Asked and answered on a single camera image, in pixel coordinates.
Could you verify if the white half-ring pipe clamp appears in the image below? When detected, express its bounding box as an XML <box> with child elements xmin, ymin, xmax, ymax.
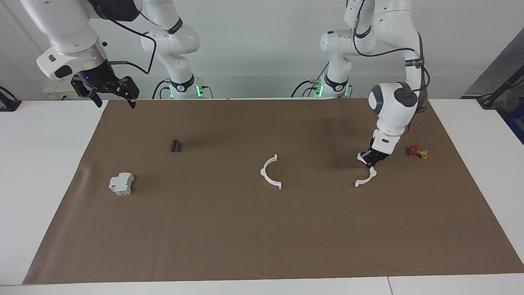
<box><xmin>260</xmin><ymin>154</ymin><xmax>283</xmax><ymax>190</ymax></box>
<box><xmin>355</xmin><ymin>152</ymin><xmax>377</xmax><ymax>188</ymax></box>

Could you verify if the white circuit breaker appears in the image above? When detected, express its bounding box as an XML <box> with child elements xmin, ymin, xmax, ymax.
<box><xmin>108</xmin><ymin>172</ymin><xmax>135</xmax><ymax>196</ymax></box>

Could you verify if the brown paper table mat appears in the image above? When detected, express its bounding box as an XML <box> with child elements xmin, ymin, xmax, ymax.
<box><xmin>23</xmin><ymin>98</ymin><xmax>524</xmax><ymax>285</ymax></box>

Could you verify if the black stand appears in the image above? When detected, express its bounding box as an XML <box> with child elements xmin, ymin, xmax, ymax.
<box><xmin>477</xmin><ymin>75</ymin><xmax>524</xmax><ymax>108</ymax></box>

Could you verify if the blue object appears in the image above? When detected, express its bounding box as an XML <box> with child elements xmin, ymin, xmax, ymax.
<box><xmin>506</xmin><ymin>102</ymin><xmax>524</xmax><ymax>145</ymax></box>

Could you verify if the black base cable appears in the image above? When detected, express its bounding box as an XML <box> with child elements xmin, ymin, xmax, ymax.
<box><xmin>152</xmin><ymin>78</ymin><xmax>172</xmax><ymax>100</ymax></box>
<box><xmin>291</xmin><ymin>61</ymin><xmax>330</xmax><ymax>98</ymax></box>

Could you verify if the red-handled brass valve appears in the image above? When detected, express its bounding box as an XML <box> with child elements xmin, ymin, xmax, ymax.
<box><xmin>407</xmin><ymin>144</ymin><xmax>429</xmax><ymax>160</ymax></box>

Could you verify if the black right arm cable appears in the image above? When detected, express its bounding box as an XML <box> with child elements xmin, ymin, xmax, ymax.
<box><xmin>107</xmin><ymin>16</ymin><xmax>158</xmax><ymax>76</ymax></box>

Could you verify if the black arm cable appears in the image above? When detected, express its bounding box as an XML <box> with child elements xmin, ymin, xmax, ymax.
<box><xmin>352</xmin><ymin>0</ymin><xmax>431</xmax><ymax>123</ymax></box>
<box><xmin>107</xmin><ymin>16</ymin><xmax>158</xmax><ymax>76</ymax></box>

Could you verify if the black clamp with cable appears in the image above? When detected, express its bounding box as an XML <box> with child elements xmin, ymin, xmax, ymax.
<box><xmin>0</xmin><ymin>86</ymin><xmax>22</xmax><ymax>112</ymax></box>

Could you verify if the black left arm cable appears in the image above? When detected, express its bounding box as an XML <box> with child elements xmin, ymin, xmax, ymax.
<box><xmin>352</xmin><ymin>0</ymin><xmax>431</xmax><ymax>123</ymax></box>

